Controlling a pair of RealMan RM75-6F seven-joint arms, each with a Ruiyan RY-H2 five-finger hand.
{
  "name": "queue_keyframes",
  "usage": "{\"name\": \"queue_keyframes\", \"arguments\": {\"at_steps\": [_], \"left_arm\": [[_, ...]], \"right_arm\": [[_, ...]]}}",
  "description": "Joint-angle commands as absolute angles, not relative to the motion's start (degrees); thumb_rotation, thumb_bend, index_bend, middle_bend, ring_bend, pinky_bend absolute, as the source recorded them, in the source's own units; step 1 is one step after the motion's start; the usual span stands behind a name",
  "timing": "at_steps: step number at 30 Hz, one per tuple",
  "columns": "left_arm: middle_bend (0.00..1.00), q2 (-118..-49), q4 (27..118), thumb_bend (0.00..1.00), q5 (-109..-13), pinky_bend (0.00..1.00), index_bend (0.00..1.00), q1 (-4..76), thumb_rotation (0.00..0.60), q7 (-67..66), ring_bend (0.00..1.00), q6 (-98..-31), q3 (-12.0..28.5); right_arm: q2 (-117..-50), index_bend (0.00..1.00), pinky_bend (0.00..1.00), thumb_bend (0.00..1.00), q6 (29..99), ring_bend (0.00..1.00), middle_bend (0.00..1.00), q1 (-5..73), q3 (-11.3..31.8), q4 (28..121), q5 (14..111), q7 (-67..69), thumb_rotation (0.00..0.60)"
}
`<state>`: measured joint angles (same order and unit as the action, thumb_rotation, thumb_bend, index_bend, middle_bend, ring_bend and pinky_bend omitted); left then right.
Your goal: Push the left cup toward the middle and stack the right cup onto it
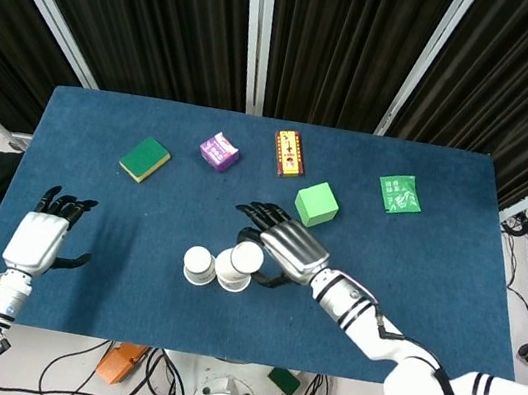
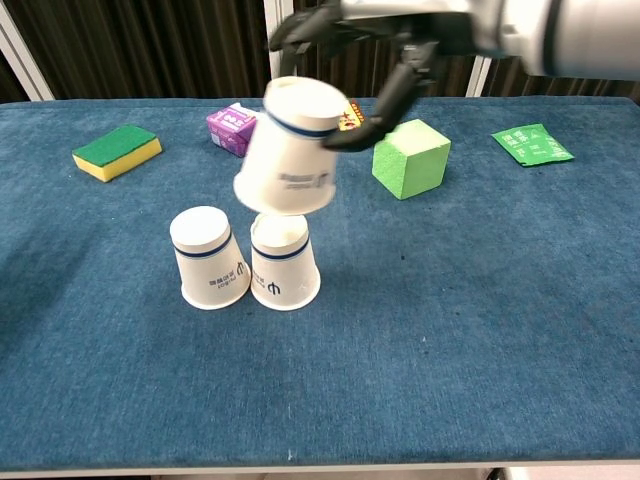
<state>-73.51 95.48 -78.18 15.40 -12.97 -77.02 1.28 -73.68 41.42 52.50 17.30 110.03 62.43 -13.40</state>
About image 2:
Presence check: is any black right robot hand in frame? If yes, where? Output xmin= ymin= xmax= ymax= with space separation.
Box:
xmin=268 ymin=0 xmax=487 ymax=153

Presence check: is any white paper cup blue stripe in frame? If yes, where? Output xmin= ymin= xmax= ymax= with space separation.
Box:
xmin=169 ymin=205 xmax=252 ymax=311
xmin=233 ymin=76 xmax=349 ymax=217
xmin=249 ymin=213 xmax=322 ymax=312

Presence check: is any white frame post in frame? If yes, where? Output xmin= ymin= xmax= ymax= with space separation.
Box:
xmin=263 ymin=0 xmax=300 ymax=100
xmin=464 ymin=53 xmax=494 ymax=98
xmin=0 ymin=3 xmax=55 ymax=102

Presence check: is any red and yellow card box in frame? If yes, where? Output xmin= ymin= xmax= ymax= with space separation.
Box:
xmin=337 ymin=98 xmax=370 ymax=132

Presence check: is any dark pleated curtain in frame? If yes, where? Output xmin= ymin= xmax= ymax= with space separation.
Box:
xmin=0 ymin=0 xmax=640 ymax=103

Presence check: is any light green foam cube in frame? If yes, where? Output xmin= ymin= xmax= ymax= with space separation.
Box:
xmin=371 ymin=118 xmax=452 ymax=201

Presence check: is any green sachet packet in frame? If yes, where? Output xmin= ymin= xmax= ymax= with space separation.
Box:
xmin=490 ymin=123 xmax=576 ymax=169

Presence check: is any blue velvet table cloth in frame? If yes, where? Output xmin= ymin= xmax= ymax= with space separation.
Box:
xmin=0 ymin=96 xmax=640 ymax=472

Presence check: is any green and yellow sponge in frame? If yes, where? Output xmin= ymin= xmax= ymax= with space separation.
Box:
xmin=72 ymin=123 xmax=164 ymax=184

